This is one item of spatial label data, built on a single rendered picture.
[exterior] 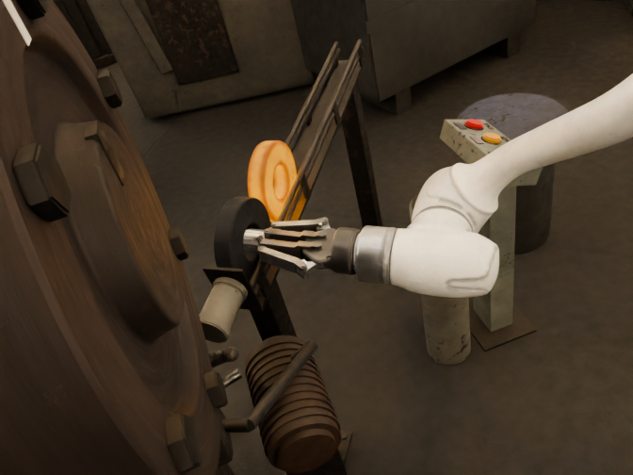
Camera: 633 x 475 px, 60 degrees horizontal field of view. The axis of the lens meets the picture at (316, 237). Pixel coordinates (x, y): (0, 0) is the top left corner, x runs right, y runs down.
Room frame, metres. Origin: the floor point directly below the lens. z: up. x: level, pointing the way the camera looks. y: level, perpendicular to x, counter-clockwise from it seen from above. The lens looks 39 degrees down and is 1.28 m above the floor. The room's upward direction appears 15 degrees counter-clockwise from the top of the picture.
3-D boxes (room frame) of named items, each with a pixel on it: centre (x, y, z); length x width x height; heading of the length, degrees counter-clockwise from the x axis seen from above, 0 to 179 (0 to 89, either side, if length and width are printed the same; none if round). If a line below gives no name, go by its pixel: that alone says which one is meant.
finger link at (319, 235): (0.72, 0.03, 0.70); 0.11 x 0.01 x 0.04; 61
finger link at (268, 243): (0.70, 0.05, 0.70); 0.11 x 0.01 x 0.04; 64
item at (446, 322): (0.94, -0.28, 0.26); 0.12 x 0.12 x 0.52
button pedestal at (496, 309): (1.00, -0.43, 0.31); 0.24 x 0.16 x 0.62; 7
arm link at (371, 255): (0.64, -0.08, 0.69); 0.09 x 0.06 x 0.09; 152
